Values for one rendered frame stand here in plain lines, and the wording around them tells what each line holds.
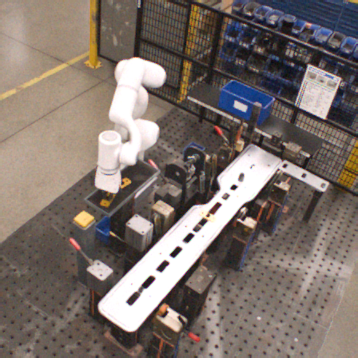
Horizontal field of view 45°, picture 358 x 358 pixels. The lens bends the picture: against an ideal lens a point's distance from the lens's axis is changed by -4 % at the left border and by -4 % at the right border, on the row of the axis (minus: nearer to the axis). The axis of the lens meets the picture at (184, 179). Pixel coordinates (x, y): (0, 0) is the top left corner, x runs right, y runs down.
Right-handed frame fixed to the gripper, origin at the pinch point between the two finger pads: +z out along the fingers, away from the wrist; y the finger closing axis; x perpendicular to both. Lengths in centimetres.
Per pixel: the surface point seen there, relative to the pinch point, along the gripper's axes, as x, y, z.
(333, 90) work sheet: 116, 87, -17
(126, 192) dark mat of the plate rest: 7.6, 5.6, 2.6
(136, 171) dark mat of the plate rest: 21.9, 4.3, 2.6
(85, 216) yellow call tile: -13.1, -4.4, 2.5
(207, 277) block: -12, 50, 16
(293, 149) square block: 90, 74, 13
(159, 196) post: 18.3, 17.8, 10.1
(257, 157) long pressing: 80, 56, 19
